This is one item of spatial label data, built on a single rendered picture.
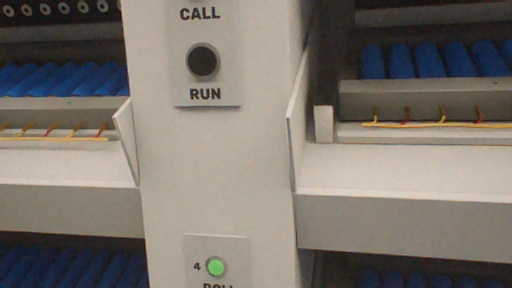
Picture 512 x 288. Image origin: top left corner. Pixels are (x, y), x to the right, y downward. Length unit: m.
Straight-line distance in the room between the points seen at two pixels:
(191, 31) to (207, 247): 0.13
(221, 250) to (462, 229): 0.14
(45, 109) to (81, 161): 0.05
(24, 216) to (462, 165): 0.28
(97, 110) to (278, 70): 0.15
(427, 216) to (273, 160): 0.09
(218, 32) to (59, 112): 0.15
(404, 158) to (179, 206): 0.14
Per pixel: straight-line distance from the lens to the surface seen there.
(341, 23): 0.44
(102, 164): 0.32
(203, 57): 0.25
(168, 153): 0.27
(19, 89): 0.43
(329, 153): 0.29
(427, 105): 0.31
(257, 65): 0.25
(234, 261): 0.28
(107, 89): 0.38
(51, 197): 0.33
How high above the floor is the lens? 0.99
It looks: 13 degrees down
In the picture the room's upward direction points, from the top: 2 degrees counter-clockwise
